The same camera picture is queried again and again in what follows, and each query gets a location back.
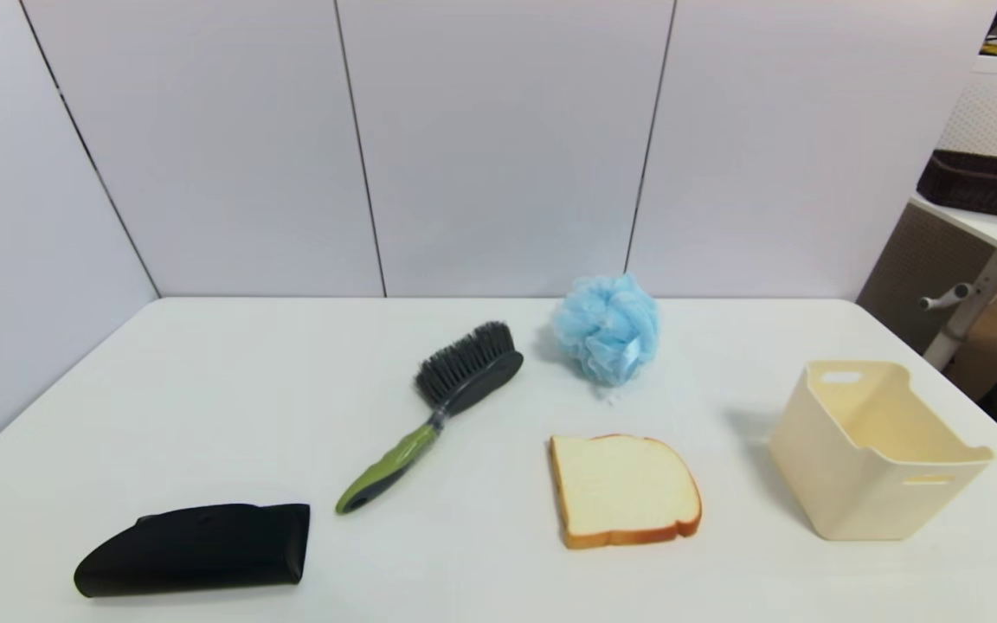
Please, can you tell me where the grey brush with green handle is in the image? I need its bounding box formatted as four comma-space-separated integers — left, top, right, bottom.
334, 321, 524, 516

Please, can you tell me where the blue mesh bath loofah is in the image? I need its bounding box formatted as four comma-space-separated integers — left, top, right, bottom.
552, 273, 661, 388

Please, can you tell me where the white bread slice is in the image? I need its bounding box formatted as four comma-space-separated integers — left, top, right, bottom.
548, 434, 704, 550

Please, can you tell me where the black fabric pouch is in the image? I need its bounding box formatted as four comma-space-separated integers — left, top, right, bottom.
74, 503, 312, 599

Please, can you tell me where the cream plastic storage bin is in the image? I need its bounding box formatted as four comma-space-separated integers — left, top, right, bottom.
769, 360, 996, 542

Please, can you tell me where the perforated grey panel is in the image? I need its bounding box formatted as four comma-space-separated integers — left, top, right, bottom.
856, 202, 997, 354

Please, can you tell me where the white side table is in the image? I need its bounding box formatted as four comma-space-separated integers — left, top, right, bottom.
908, 195, 997, 371

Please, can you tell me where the dark woven basket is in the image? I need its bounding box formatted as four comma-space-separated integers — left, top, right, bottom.
917, 150, 997, 218

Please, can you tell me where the white crank handle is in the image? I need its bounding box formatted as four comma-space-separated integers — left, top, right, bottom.
920, 283, 977, 312

